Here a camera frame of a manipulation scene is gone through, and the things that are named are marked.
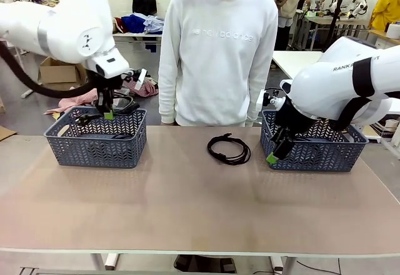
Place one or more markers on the person in white sweatshirt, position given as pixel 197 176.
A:
pixel 218 68

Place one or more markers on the pink checked cloth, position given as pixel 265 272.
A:
pixel 78 98

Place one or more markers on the red patterned cloth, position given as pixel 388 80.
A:
pixel 147 89

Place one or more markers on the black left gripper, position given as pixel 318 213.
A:
pixel 106 84

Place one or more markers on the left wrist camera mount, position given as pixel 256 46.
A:
pixel 140 79

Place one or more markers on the black office chair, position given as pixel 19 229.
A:
pixel 152 6

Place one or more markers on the white table leg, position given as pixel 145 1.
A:
pixel 109 260
pixel 278 262

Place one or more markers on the white paper roll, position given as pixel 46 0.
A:
pixel 394 31

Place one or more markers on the white table with clothes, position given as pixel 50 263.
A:
pixel 137 36

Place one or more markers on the person in beige top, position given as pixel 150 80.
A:
pixel 295 0

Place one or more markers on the grey workbench with robots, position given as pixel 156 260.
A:
pixel 353 22

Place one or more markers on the open cardboard box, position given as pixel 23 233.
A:
pixel 56 75

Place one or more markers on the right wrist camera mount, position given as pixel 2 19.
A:
pixel 260 100

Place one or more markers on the white cabinet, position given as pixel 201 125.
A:
pixel 387 42

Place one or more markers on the flat cardboard sheet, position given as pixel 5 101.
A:
pixel 7 132

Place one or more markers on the blue-grey plastic basket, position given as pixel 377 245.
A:
pixel 93 153
pixel 312 159

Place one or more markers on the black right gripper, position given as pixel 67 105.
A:
pixel 293 118

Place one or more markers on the person in yellow jacket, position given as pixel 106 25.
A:
pixel 387 6

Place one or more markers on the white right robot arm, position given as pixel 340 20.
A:
pixel 328 84

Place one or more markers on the blue cloth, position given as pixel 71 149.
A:
pixel 132 23

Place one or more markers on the black tripod pole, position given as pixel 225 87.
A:
pixel 339 12

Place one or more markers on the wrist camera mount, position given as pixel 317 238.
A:
pixel 140 79
pixel 260 100

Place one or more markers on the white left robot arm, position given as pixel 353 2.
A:
pixel 62 22

